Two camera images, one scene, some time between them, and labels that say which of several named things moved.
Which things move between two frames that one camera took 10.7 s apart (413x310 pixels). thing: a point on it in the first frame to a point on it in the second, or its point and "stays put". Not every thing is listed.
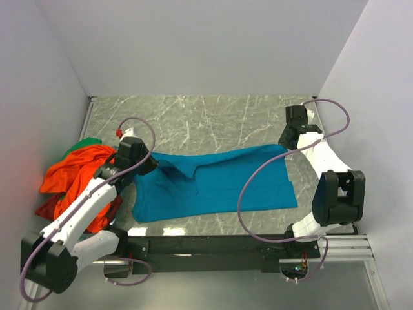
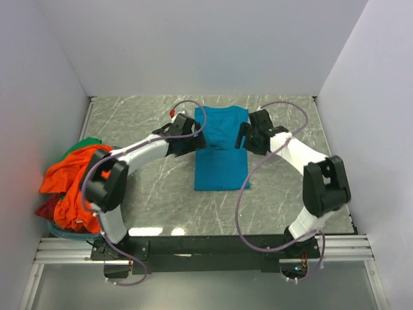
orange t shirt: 71,174 stays put
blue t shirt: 206,179 to 220,166
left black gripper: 151,165 to 197,143
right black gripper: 282,141 to 246,130
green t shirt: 88,141 stays put
